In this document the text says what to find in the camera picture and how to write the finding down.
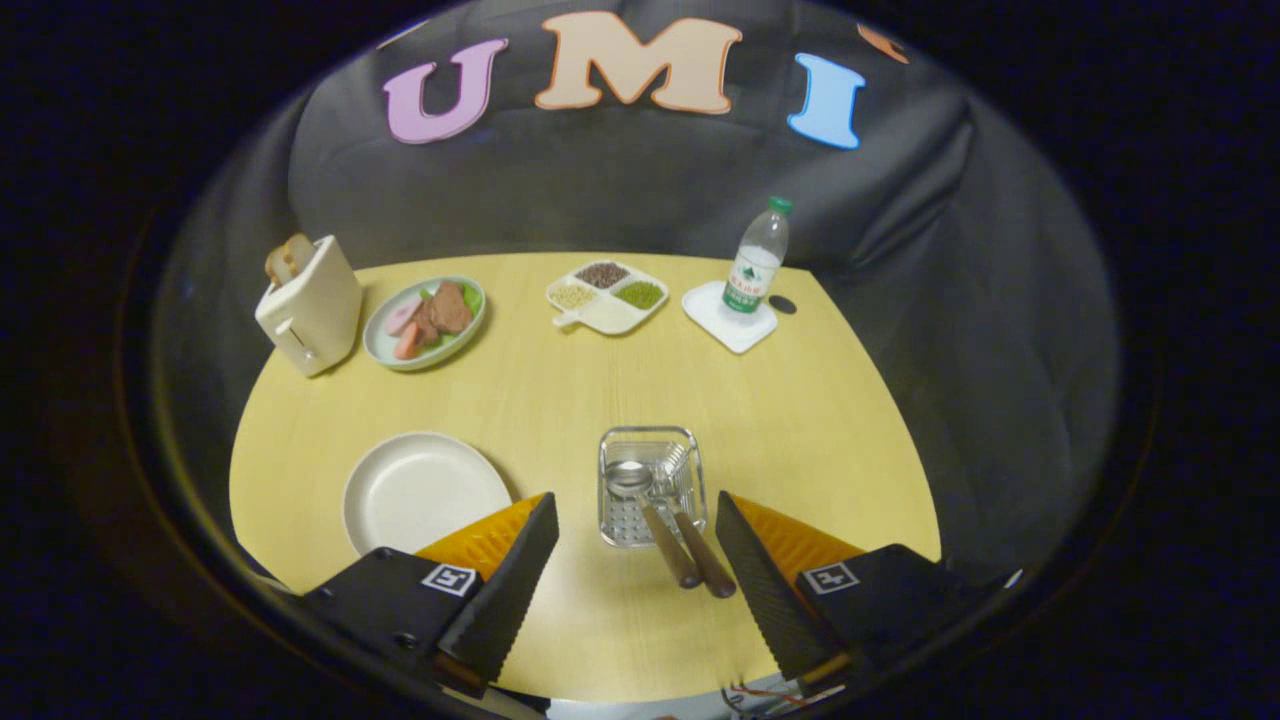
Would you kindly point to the white square coaster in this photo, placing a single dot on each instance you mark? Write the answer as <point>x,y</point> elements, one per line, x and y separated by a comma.
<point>735,330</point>

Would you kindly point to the pale green food plate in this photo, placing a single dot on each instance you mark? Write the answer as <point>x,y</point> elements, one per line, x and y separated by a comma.
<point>378,345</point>

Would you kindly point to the large brown meat piece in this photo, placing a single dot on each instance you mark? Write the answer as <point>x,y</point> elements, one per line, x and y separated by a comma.
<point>451,308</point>

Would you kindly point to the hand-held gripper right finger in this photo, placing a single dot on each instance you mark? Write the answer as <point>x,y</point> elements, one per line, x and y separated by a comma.
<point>765,585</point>

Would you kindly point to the green beans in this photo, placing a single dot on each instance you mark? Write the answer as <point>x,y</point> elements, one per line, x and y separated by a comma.
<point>639,295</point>

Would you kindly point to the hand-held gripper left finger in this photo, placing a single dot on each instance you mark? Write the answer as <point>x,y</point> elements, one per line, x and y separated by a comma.
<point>510,590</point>

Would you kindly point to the pink sausage piece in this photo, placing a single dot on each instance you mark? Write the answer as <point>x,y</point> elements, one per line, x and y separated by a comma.
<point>406,341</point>

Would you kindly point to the yellow beans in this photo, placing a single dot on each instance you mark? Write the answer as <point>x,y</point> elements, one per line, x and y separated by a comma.
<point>573,296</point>

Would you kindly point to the clear cutlery drain basket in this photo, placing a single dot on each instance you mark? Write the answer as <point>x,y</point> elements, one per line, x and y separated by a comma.
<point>625,525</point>

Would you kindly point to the clear green-capped water bottle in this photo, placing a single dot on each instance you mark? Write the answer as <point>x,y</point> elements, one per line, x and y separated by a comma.
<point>752,275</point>

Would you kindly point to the dark brown beans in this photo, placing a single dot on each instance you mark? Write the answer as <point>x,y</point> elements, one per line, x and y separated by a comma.
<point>603,275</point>

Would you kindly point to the small black disc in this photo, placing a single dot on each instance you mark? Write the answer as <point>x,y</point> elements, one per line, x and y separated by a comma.
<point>782,305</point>

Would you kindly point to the toasted bread slice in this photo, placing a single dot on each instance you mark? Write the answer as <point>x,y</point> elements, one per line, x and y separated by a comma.
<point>300,253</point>
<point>276,266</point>

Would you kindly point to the green lettuce leaf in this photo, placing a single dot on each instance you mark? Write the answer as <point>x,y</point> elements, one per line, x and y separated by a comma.
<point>472,298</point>

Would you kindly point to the small brown meat piece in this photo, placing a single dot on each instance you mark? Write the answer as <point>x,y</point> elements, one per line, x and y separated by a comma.
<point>426,325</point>

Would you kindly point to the pink ham slice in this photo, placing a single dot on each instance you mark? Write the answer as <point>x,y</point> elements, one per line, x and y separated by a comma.
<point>403,314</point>

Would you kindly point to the cream toaster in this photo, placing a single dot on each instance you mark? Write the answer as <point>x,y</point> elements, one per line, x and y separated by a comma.
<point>315,315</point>

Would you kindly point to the white divided dish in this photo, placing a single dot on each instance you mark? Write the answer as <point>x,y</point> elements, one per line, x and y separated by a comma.
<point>612,318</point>

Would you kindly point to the white round plate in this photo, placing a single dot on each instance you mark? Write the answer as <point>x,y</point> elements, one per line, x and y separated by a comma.
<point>425,490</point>

